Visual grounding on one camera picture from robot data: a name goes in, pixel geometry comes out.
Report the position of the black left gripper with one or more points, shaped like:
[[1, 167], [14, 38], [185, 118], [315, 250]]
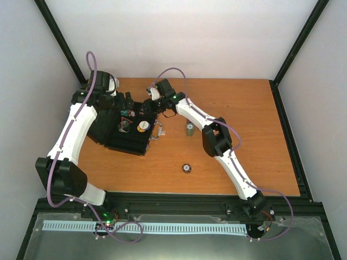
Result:
[[129, 102]]

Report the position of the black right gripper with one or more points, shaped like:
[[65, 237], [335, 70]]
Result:
[[149, 108]]

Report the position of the brown chips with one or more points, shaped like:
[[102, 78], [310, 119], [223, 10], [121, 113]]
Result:
[[131, 113]]

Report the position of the clear acrylic disc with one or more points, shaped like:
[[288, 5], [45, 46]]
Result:
[[125, 129]]

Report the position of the black poker set case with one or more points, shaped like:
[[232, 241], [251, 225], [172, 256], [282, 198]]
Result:
[[104, 130]]

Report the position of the white dealer button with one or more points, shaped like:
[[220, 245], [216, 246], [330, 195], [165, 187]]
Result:
[[145, 125]]

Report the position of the brown poker chip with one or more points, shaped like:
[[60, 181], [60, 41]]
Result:
[[186, 168]]

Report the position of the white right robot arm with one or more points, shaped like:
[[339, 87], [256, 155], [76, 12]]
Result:
[[216, 140]]

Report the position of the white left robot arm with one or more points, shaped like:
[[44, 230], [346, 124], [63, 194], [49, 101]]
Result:
[[92, 114]]

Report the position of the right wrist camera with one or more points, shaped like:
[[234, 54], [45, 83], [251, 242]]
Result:
[[153, 93]]

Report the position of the black left frame post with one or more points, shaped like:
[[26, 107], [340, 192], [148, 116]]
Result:
[[60, 39]]

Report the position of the black frame post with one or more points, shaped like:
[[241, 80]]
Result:
[[60, 39], [300, 40]]

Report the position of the white slotted cable duct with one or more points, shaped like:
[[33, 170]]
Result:
[[146, 228]]

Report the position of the black aluminium frame rail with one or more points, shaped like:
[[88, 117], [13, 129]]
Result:
[[126, 205]]

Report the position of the black right frame post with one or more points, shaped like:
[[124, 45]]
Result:
[[300, 40]]

